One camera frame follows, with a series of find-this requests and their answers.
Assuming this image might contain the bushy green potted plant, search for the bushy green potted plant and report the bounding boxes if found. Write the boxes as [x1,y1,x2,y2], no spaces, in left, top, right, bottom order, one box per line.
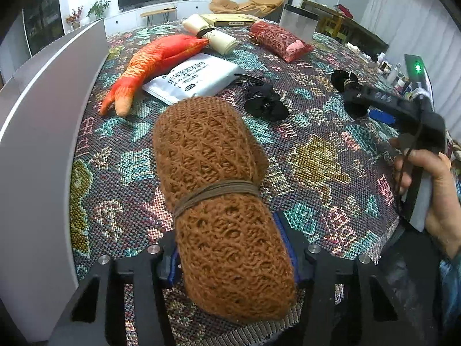
[86,0,111,18]

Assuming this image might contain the white television cabinet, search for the white television cabinet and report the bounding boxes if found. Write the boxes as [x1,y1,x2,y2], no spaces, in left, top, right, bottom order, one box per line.
[67,0,217,32]

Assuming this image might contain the colourful printed woven blanket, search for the colourful printed woven blanket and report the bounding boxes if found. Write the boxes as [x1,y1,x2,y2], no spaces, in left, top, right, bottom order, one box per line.
[70,22,447,346]

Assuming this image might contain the cream rolled cloth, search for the cream rolled cloth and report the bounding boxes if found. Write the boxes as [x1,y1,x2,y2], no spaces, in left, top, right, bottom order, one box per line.
[182,14,240,55]

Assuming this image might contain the white sheer curtain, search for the white sheer curtain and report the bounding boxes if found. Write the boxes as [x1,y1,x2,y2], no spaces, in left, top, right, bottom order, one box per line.
[360,0,461,116]

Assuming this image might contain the black glass bookshelf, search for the black glass bookshelf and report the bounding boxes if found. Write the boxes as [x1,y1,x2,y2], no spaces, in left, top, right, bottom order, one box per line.
[22,0,65,56]

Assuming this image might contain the white printed soft packet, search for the white printed soft packet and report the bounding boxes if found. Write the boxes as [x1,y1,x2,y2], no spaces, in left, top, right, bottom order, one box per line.
[142,53,245,106]

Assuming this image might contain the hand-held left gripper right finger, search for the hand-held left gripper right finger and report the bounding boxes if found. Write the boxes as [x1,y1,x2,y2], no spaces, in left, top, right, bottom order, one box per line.
[272,211,415,346]

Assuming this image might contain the yellow wooden chair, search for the yellow wooden chair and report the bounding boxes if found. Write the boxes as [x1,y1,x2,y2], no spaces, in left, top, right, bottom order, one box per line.
[319,16,343,38]

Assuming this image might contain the red mesh bag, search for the red mesh bag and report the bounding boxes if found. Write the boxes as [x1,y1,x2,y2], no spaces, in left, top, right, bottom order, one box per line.
[249,22,314,63]

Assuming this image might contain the wooden bench with hairpin legs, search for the wooden bench with hairpin legs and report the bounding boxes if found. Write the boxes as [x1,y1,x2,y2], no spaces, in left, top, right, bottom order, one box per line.
[140,6,178,22]

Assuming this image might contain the brown knitted roll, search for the brown knitted roll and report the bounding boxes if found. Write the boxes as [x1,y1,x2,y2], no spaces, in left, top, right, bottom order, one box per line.
[152,96,298,325]

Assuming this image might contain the orange lounge chair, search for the orange lounge chair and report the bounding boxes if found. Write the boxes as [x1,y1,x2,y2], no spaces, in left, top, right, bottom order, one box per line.
[209,0,288,17]

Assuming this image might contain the red fish plush toy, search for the red fish plush toy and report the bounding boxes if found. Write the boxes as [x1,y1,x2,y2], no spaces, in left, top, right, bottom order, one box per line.
[99,36,209,116]

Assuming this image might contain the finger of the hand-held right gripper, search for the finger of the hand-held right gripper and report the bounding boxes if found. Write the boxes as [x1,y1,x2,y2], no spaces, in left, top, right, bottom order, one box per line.
[367,108,399,125]
[341,86,409,113]

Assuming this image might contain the person's right hand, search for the person's right hand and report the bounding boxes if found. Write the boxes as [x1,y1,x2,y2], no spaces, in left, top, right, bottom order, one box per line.
[391,138,461,260]

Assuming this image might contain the vase with red flowers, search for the vase with red flowers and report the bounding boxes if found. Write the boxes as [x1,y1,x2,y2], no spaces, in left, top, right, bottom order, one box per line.
[65,6,84,29]

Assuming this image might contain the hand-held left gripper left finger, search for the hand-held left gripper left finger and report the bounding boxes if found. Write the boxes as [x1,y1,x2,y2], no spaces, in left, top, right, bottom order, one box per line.
[47,231,182,346]

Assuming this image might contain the black fabric flower scrunchie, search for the black fabric flower scrunchie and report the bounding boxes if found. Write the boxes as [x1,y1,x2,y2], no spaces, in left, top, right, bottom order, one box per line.
[244,80,289,121]

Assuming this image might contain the flat yellow box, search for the flat yellow box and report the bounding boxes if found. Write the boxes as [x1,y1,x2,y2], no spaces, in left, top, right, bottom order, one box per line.
[199,13,265,27]

